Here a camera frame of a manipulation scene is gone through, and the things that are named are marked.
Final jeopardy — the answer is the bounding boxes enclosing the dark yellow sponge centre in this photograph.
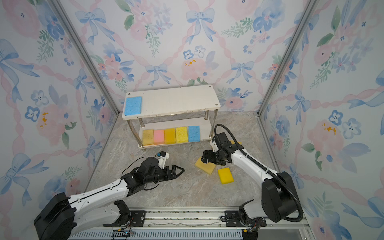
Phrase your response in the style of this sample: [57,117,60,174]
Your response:
[231,140,242,147]

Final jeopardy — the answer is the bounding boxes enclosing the aluminium frame post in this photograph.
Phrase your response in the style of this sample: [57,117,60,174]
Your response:
[257,0,319,116]
[47,0,121,115]

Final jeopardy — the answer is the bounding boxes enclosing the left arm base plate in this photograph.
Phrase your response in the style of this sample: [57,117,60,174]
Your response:
[103,211,147,227]

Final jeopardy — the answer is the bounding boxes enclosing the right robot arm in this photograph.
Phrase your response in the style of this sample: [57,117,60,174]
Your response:
[201,133,304,225]

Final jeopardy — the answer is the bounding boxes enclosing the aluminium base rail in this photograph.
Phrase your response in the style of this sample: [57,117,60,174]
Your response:
[69,207,315,240]

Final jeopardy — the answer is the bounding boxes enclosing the white two-tier shelf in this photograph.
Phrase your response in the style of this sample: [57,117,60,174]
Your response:
[122,85,221,149]

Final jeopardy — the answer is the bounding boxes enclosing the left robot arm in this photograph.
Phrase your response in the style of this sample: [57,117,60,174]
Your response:
[34,157,185,240]

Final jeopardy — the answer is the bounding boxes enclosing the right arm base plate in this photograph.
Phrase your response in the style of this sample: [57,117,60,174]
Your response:
[220,211,267,228]

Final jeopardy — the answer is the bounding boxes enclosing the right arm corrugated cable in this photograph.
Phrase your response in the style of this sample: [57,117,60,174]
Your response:
[213,123,304,223]

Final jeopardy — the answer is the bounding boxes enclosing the left aluminium frame post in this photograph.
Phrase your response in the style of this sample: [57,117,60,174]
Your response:
[47,0,121,115]

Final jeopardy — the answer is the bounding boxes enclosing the right aluminium frame post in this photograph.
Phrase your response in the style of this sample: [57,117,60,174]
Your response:
[257,0,319,116]

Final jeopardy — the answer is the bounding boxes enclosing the bright yellow sponge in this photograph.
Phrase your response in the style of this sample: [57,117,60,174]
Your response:
[218,168,234,185]

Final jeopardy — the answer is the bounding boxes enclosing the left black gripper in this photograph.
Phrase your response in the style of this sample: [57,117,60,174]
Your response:
[144,163,185,185]

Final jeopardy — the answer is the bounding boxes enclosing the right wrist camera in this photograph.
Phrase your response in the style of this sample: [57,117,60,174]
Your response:
[210,140,219,153]

